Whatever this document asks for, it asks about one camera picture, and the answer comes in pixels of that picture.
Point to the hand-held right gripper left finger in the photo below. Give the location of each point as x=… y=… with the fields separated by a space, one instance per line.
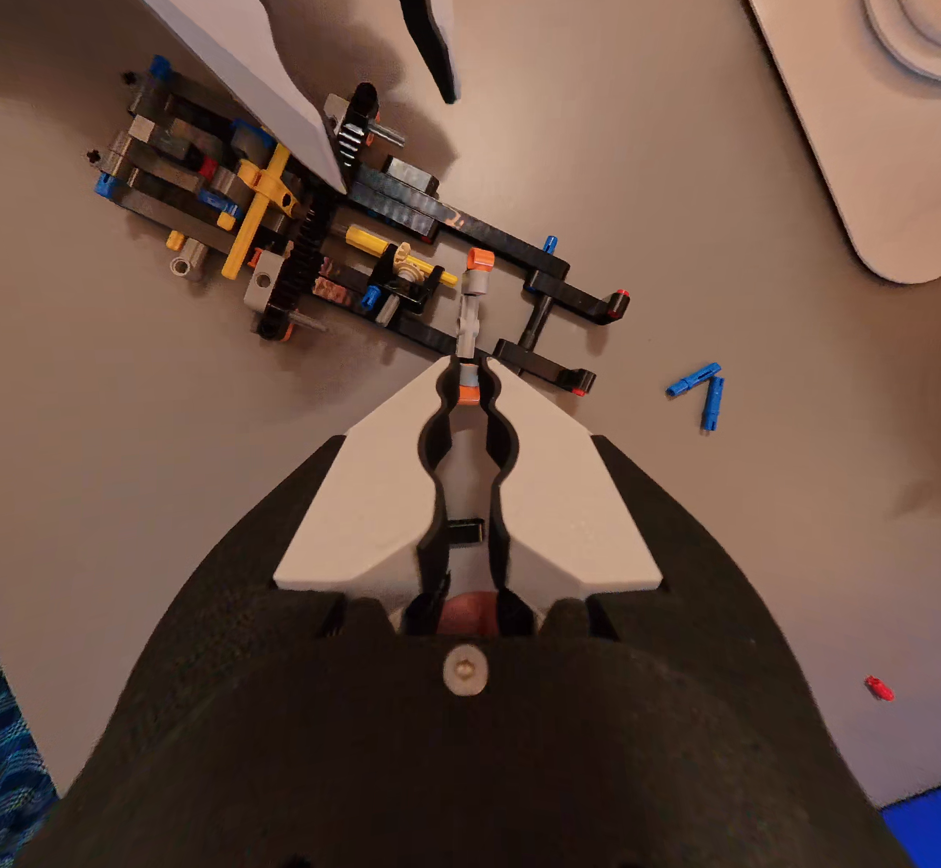
x=353 y=515

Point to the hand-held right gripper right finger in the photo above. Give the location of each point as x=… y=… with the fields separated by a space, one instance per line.
x=573 y=515

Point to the multicoloured lego assembly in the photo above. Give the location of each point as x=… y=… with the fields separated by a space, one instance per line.
x=397 y=203

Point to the grey orange lego rod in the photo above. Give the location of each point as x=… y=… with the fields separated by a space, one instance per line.
x=470 y=316

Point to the blue lego pin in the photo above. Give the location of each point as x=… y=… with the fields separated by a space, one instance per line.
x=695 y=379
x=711 y=405

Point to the red lego pin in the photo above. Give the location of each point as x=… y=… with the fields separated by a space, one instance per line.
x=878 y=688

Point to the person's plaid shirt torso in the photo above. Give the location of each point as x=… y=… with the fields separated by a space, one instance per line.
x=22 y=772

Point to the blue plastic bin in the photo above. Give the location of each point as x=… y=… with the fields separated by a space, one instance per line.
x=915 y=831

